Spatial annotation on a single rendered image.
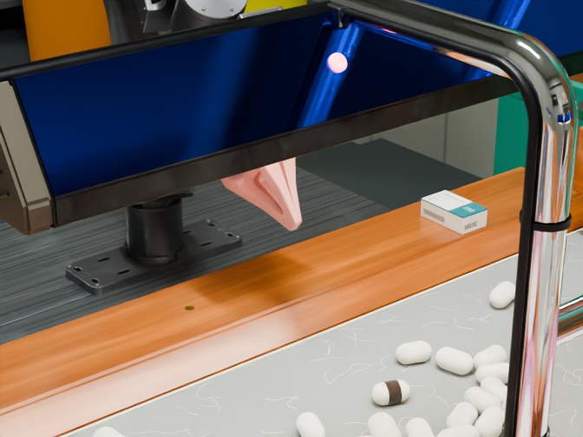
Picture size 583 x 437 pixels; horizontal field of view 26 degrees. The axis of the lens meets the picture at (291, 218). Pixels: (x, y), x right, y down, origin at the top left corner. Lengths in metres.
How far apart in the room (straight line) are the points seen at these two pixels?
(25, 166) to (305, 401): 0.48
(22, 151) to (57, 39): 3.59
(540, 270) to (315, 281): 0.52
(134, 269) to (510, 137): 0.44
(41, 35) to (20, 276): 2.85
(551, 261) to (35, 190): 0.26
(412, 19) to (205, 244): 0.79
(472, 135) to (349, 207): 1.87
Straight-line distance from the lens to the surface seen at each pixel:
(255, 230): 1.49
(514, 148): 1.44
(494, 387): 1.03
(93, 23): 4.18
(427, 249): 1.23
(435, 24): 0.67
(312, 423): 0.97
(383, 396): 1.02
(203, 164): 0.65
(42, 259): 1.44
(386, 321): 1.15
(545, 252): 0.65
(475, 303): 1.19
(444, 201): 1.28
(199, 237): 1.45
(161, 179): 0.64
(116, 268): 1.39
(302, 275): 1.17
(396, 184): 3.34
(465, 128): 3.41
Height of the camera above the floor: 1.30
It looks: 24 degrees down
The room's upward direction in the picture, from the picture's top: straight up
